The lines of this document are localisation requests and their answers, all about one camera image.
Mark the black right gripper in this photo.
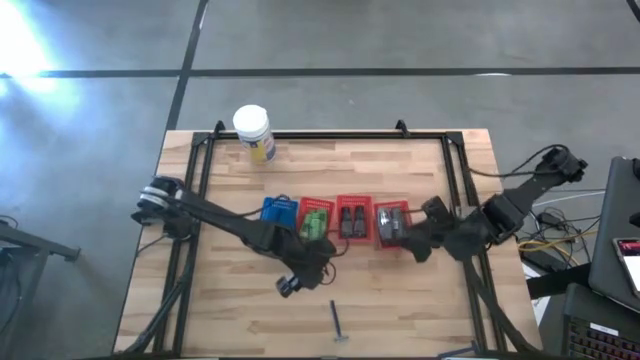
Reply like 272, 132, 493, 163
407, 195, 484, 264

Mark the grey travel bottle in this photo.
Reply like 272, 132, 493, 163
391, 207, 406, 245
378, 208, 393, 245

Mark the red plastic basket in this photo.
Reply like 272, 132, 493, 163
373, 200, 413, 251
297, 196, 336, 244
335, 194, 376, 244

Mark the blue disposable razor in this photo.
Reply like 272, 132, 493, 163
328, 298, 351, 345

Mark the blue plastic basket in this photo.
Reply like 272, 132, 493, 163
259, 195, 300, 232

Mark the black power adapter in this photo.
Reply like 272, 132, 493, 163
535, 211, 565, 227

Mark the white yellow wipes canister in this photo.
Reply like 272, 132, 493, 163
231, 103, 278, 166

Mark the dark grey laptop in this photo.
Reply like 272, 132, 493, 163
587, 155, 640, 315

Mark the phone with red screen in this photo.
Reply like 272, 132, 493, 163
612, 236, 640, 300

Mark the black floor stand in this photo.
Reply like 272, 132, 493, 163
0, 215, 82, 360

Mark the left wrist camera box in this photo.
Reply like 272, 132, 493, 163
276, 273, 305, 299

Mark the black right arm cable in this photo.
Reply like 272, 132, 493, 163
467, 143, 571, 180

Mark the yellow cable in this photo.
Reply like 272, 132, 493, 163
517, 230, 599, 255

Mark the black aluminium table frame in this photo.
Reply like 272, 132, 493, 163
119, 118, 544, 360

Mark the black strap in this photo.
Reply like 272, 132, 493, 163
524, 262, 594, 301

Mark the white cable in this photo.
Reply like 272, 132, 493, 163
529, 188, 607, 209

